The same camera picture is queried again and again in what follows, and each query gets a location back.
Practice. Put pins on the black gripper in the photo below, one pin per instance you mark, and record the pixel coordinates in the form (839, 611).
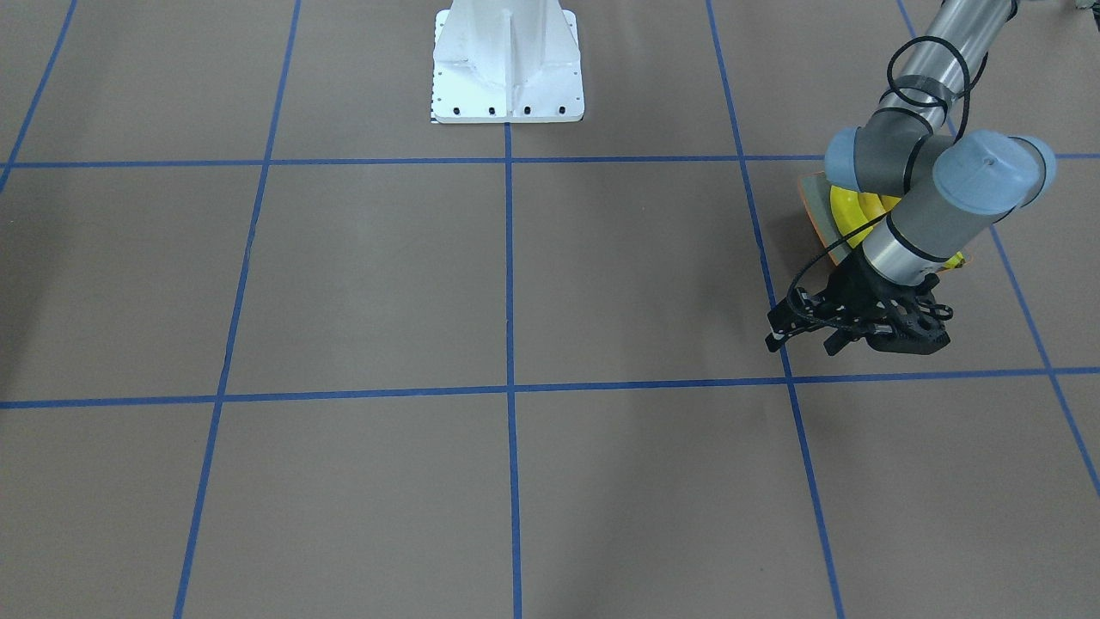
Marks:
(853, 288)

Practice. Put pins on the yellow banana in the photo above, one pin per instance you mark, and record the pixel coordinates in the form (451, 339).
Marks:
(852, 210)
(959, 259)

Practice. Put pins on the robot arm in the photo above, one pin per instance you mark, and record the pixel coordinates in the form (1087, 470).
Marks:
(982, 171)

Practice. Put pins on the grey square plate orange rim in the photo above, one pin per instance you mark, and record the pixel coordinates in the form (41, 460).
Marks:
(917, 233)

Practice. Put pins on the brown paper table cover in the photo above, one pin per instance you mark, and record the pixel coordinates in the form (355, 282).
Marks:
(275, 345)

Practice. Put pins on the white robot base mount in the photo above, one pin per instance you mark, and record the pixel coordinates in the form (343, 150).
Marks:
(506, 62)

